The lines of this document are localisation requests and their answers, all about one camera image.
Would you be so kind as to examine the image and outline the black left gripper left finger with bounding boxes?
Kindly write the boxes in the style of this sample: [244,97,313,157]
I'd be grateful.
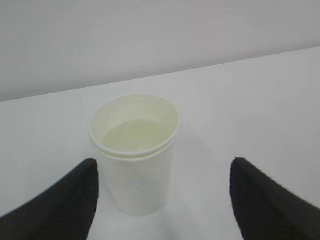
[0,158,99,240]

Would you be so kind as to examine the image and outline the white paper cup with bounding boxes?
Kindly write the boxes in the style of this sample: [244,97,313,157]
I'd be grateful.
[89,93,180,216]

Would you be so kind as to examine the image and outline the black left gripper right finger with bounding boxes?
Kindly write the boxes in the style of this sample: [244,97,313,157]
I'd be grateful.
[229,157,320,240]

